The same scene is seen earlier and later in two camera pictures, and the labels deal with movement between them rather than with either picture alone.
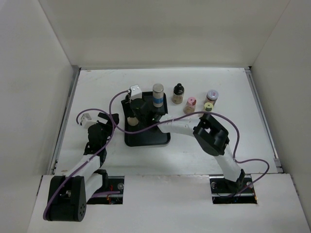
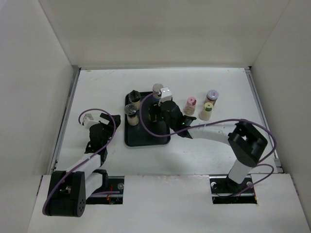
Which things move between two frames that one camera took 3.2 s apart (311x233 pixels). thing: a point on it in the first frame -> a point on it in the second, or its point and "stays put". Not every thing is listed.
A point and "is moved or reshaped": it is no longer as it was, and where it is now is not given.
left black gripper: (105, 117) stays put
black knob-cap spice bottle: (179, 91) is moved or reshaped
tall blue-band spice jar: (158, 94) stays put
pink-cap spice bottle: (190, 106) stays put
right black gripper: (126, 106) -> (156, 105)
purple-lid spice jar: (212, 96) stays put
